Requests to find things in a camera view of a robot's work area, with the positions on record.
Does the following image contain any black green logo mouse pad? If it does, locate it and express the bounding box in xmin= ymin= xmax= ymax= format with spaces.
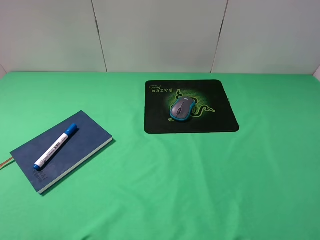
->
xmin=144 ymin=79 xmax=240 ymax=134

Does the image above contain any blue white whiteboard marker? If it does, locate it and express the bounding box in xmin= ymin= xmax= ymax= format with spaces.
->
xmin=33 ymin=123 xmax=78 ymax=171

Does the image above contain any green table cloth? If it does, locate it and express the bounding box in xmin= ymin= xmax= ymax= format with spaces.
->
xmin=0 ymin=72 xmax=320 ymax=240

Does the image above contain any brown notebook ribbon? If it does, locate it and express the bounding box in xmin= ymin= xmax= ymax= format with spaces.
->
xmin=0 ymin=157 xmax=14 ymax=170

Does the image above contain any grey teal computer mouse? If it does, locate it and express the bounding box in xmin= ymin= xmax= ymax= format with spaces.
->
xmin=169 ymin=96 xmax=196 ymax=122

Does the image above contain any dark blue notebook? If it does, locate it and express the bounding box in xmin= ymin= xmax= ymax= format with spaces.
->
xmin=10 ymin=110 xmax=113 ymax=194

